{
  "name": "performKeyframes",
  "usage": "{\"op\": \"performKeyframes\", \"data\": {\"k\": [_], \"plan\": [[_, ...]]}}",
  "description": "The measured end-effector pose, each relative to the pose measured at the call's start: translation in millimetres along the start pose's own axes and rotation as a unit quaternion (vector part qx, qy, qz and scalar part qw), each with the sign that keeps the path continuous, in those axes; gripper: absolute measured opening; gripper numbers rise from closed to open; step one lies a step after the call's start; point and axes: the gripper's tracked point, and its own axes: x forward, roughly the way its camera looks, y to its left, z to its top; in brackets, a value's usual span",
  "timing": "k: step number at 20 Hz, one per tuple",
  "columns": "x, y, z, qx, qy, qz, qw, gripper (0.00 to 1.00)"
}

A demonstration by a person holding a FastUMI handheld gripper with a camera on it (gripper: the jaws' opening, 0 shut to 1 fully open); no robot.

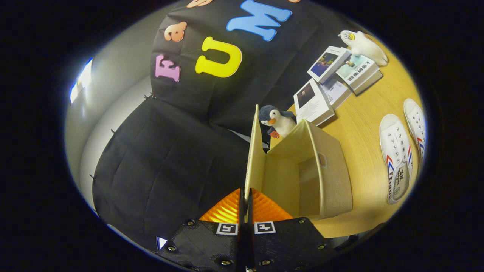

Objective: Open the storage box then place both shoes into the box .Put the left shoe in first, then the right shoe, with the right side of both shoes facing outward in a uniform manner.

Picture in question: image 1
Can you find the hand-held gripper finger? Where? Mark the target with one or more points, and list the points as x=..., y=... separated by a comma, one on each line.
x=250, y=219
x=241, y=217

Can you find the beige fabric storage box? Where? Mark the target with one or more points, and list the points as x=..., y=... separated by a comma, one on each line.
x=332, y=177

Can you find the white canvas shoe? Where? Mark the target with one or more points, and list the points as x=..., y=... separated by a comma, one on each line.
x=395, y=158
x=416, y=122

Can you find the black backdrop cloth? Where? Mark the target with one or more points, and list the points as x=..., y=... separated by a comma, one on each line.
x=170, y=158

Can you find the grey penguin plush toy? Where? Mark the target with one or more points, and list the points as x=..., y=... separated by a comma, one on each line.
x=280, y=121

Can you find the white book with portrait cover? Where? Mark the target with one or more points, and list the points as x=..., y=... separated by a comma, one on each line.
x=312, y=102

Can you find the thin white book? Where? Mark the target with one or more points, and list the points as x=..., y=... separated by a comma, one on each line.
x=335, y=92

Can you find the book with blue night cover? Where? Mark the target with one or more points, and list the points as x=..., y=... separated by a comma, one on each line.
x=327, y=62

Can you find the thick white-edged book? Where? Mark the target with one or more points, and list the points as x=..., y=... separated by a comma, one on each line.
x=372, y=83

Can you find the white duck plush toy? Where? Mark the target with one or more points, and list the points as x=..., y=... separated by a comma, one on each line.
x=363, y=44

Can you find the bright ceiling light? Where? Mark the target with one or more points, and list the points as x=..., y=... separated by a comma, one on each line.
x=81, y=81

